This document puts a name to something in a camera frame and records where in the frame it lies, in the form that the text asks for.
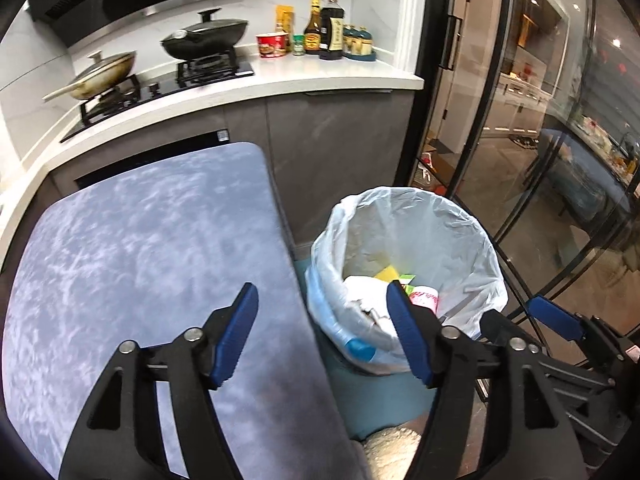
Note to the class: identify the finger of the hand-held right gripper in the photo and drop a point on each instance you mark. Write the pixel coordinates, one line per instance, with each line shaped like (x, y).
(555, 317)
(494, 325)

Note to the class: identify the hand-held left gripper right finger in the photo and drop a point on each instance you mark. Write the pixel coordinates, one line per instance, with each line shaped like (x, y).
(407, 335)

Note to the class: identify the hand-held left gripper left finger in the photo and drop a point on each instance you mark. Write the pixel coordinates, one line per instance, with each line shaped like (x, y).
(235, 340)

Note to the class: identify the pink floral paper cup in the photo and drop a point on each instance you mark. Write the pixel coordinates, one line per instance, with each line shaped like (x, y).
(425, 297)

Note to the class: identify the green carton box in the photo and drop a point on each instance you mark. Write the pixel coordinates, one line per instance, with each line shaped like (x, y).
(407, 282)

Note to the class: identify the white paper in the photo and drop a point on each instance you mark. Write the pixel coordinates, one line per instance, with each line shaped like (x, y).
(367, 295)

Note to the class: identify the yellow sponge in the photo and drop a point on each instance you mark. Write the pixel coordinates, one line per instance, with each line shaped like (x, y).
(387, 273)

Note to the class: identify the light blue plastic bin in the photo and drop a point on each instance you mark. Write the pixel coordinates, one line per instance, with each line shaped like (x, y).
(390, 400)

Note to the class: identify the blue bin with white liner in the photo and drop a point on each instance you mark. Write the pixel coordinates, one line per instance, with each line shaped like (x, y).
(425, 230)

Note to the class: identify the blue-grey velvet tablecloth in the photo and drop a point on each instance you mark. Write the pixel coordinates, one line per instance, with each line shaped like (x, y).
(150, 270)

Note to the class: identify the white fluffy slipper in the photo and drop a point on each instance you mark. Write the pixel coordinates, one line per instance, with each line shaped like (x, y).
(392, 455)

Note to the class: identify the black framed glass door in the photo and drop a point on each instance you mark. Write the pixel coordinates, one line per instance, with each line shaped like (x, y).
(525, 185)

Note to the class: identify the cluttered dining table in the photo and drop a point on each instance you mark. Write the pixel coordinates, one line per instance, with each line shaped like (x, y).
(590, 180)

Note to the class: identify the grey dining chair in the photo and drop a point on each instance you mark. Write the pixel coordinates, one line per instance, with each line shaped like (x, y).
(540, 155)

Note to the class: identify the grey kitchen cabinet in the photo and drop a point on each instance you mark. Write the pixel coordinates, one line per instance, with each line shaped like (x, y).
(340, 160)

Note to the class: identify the black built-in appliance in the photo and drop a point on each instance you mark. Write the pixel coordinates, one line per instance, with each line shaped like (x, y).
(150, 160)

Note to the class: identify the black gas hob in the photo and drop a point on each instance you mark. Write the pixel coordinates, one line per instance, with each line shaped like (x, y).
(160, 90)

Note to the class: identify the blue seasoning jar rack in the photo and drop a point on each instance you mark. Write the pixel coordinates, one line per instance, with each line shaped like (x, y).
(359, 45)

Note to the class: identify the red instant noodle cup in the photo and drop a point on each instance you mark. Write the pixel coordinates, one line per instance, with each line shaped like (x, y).
(272, 46)

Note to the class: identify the brass wok with lid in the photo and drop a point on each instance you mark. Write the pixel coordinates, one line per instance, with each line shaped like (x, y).
(100, 75)

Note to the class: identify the small green-lid jar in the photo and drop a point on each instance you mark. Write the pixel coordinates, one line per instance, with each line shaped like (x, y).
(298, 46)

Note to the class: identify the black wok with lid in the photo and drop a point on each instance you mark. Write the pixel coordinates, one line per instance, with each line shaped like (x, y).
(205, 37)

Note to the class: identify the large dark soy sauce bottle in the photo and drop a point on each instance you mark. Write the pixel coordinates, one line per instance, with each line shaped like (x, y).
(331, 32)

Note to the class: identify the brown sauce bottle yellow cap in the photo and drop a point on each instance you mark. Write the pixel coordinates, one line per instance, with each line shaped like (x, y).
(313, 35)

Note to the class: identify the yellow food packet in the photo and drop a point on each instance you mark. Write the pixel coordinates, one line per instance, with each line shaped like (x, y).
(285, 20)

